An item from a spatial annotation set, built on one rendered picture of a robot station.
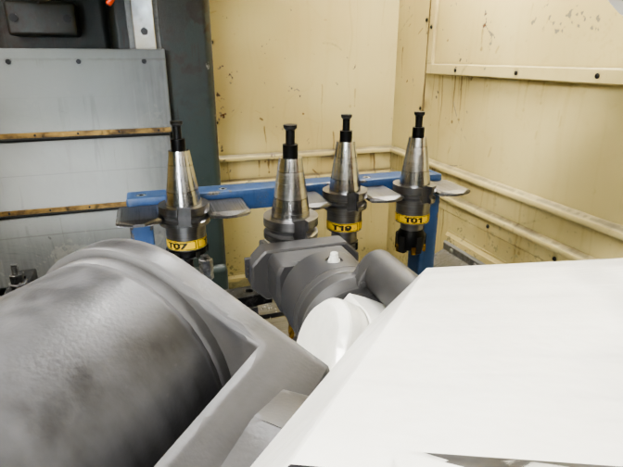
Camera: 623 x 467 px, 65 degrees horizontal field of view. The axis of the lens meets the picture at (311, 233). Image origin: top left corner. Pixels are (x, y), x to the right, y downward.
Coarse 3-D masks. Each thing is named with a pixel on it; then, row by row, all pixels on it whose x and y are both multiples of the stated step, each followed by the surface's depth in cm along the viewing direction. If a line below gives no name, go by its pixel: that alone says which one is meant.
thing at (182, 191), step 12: (168, 156) 59; (180, 156) 59; (168, 168) 60; (180, 168) 59; (192, 168) 60; (168, 180) 60; (180, 180) 59; (192, 180) 60; (168, 192) 60; (180, 192) 60; (192, 192) 60; (168, 204) 60; (180, 204) 60; (192, 204) 61
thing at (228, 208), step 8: (216, 200) 67; (224, 200) 67; (232, 200) 67; (240, 200) 67; (216, 208) 63; (224, 208) 63; (232, 208) 63; (240, 208) 63; (248, 208) 64; (216, 216) 61; (224, 216) 61; (232, 216) 61; (240, 216) 62
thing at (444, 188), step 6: (444, 180) 77; (438, 186) 74; (444, 186) 74; (450, 186) 74; (456, 186) 74; (462, 186) 74; (438, 192) 72; (444, 192) 71; (450, 192) 71; (456, 192) 71; (462, 192) 71; (468, 192) 72
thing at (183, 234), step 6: (180, 228) 61; (186, 228) 61; (198, 228) 62; (204, 228) 63; (168, 234) 62; (174, 234) 61; (180, 234) 61; (186, 234) 61; (192, 234) 61; (198, 234) 62; (204, 234) 63; (174, 240) 61; (180, 240) 61; (186, 240) 61; (192, 240) 62; (204, 246) 63
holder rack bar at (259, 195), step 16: (368, 176) 75; (384, 176) 75; (432, 176) 77; (144, 192) 66; (160, 192) 66; (208, 192) 67; (224, 192) 67; (240, 192) 68; (256, 192) 68; (272, 192) 69; (320, 192) 72
